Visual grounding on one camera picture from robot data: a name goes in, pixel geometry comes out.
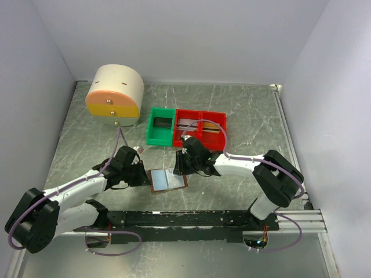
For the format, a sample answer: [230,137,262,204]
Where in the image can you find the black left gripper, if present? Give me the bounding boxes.
[121,159,151,186]

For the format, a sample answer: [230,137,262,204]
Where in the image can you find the brown leather card holder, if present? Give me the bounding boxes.
[148,168,188,194]

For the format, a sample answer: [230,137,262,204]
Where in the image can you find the black VIP card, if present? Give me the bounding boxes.
[153,117,173,129]

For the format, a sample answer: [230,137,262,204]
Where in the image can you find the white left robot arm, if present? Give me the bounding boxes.
[5,146,150,254]

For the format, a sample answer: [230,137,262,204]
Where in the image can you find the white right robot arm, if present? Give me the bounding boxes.
[173,136,304,231]

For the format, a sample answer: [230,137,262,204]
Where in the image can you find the gold card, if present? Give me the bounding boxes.
[202,122,220,134]

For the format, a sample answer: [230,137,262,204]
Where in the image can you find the silver white card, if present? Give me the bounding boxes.
[176,119,198,131]

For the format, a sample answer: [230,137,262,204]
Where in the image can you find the red right plastic bin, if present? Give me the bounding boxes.
[199,111,227,151]

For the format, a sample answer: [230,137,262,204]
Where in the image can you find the red plastic bin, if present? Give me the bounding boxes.
[173,109,201,147]
[199,111,227,151]

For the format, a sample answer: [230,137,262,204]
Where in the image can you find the red middle plastic bin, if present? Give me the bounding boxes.
[173,109,201,147]

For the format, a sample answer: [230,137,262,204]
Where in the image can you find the green plastic bin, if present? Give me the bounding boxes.
[146,107,176,147]

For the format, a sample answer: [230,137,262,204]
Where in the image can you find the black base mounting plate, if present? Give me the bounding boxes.
[72,210,280,245]

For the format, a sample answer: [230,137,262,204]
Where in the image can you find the round mini drawer cabinet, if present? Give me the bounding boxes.
[85,64,144,127]

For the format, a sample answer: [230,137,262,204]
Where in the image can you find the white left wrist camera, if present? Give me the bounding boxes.
[133,145,144,155]

